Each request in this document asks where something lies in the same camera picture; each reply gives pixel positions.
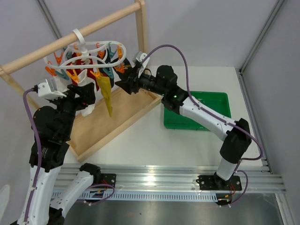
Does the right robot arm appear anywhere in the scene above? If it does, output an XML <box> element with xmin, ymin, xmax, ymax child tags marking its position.
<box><xmin>115</xmin><ymin>65</ymin><xmax>252</xmax><ymax>190</ymax></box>

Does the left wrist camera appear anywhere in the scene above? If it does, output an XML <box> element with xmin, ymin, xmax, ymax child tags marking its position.
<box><xmin>33</xmin><ymin>78</ymin><xmax>66</xmax><ymax>100</ymax></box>

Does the aluminium mounting rail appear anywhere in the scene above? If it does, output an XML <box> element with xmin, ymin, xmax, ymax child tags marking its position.
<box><xmin>50</xmin><ymin>164</ymin><xmax>288</xmax><ymax>202</ymax></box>

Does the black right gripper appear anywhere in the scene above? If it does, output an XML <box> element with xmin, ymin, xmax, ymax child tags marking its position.
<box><xmin>115</xmin><ymin>66</ymin><xmax>166</xmax><ymax>97</ymax></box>

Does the red sock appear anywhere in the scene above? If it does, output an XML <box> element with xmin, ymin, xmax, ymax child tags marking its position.
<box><xmin>67</xmin><ymin>58</ymin><xmax>99</xmax><ymax>92</ymax></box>

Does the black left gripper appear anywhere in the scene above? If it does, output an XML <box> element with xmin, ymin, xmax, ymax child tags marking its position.
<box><xmin>49</xmin><ymin>82</ymin><xmax>96</xmax><ymax>138</ymax></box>

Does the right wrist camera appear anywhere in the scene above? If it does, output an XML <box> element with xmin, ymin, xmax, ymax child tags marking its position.
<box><xmin>133</xmin><ymin>51</ymin><xmax>150</xmax><ymax>77</ymax></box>

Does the wooden drying rack stand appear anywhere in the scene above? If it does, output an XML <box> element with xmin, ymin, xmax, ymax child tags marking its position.
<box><xmin>0</xmin><ymin>0</ymin><xmax>160</xmax><ymax>163</ymax></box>

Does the white sock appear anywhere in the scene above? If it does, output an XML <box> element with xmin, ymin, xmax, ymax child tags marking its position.
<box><xmin>55</xmin><ymin>76</ymin><xmax>68</xmax><ymax>92</ymax></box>
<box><xmin>77</xmin><ymin>69</ymin><xmax>96</xmax><ymax>117</ymax></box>

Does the white plastic clip hanger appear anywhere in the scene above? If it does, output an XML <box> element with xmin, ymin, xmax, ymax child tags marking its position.
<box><xmin>43</xmin><ymin>29</ymin><xmax>127</xmax><ymax>84</ymax></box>

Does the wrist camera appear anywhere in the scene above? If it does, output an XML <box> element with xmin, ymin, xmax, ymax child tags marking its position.
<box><xmin>33</xmin><ymin>78</ymin><xmax>66</xmax><ymax>100</ymax></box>
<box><xmin>133</xmin><ymin>51</ymin><xmax>150</xmax><ymax>77</ymax></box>

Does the green plastic tray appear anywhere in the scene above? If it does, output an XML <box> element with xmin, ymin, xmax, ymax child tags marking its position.
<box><xmin>163</xmin><ymin>90</ymin><xmax>232</xmax><ymax>131</ymax></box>

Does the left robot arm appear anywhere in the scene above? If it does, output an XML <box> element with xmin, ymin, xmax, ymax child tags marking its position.
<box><xmin>14</xmin><ymin>82</ymin><xmax>102</xmax><ymax>225</ymax></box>

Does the yellow sock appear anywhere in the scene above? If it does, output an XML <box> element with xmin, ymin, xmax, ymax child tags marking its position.
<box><xmin>96</xmin><ymin>76</ymin><xmax>113</xmax><ymax>117</ymax></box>

